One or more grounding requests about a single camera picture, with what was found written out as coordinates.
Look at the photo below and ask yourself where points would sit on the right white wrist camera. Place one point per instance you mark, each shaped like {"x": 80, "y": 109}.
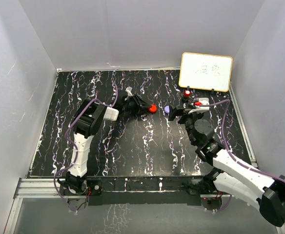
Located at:
{"x": 200, "y": 106}

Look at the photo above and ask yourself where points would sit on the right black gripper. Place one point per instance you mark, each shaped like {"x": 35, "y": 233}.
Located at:
{"x": 175, "y": 112}

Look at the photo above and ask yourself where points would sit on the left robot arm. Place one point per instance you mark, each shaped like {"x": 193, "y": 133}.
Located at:
{"x": 86, "y": 124}

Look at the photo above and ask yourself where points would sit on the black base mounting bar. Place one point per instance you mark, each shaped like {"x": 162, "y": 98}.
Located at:
{"x": 139, "y": 190}

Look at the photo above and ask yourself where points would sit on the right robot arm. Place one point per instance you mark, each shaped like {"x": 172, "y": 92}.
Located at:
{"x": 231, "y": 174}

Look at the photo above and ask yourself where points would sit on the aluminium frame rail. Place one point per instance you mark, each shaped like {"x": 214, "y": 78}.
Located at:
{"x": 50, "y": 188}

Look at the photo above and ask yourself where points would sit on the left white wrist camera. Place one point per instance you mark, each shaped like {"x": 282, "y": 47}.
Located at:
{"x": 129, "y": 91}

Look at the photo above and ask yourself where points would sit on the red emergency stop button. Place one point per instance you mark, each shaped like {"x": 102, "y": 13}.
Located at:
{"x": 186, "y": 96}

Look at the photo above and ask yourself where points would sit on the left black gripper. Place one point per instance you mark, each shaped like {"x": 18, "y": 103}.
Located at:
{"x": 141, "y": 107}

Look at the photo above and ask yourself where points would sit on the purple earbud charging case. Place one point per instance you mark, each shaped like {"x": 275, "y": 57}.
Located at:
{"x": 168, "y": 109}

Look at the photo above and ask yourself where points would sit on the white board with frame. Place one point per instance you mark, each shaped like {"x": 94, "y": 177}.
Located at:
{"x": 205, "y": 72}

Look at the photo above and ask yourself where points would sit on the red round disc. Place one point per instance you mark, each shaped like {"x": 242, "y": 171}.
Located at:
{"x": 153, "y": 108}

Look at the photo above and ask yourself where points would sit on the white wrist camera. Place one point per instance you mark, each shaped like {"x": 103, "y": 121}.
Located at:
{"x": 129, "y": 91}
{"x": 200, "y": 106}

